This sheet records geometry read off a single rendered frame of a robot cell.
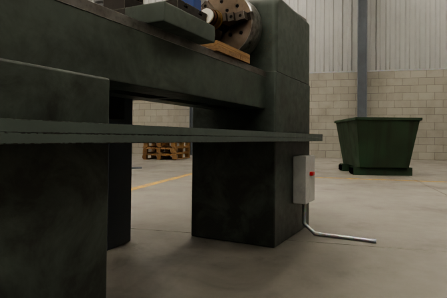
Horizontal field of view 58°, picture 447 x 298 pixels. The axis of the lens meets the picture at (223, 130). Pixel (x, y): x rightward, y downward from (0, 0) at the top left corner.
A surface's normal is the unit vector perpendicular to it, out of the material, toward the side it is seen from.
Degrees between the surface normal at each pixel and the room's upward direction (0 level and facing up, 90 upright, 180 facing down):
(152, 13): 90
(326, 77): 90
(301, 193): 90
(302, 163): 90
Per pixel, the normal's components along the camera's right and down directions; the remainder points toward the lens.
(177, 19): 0.88, 0.00
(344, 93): -0.25, -0.02
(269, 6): -0.47, -0.02
